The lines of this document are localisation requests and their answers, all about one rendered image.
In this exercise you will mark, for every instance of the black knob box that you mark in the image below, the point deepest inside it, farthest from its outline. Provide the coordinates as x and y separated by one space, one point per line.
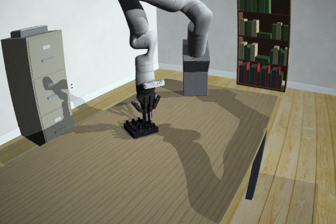
141 127

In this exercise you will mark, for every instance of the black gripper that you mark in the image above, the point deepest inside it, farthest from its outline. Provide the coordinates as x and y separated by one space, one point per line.
146 97

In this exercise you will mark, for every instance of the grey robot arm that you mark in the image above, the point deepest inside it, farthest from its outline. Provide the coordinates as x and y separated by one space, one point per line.
199 14

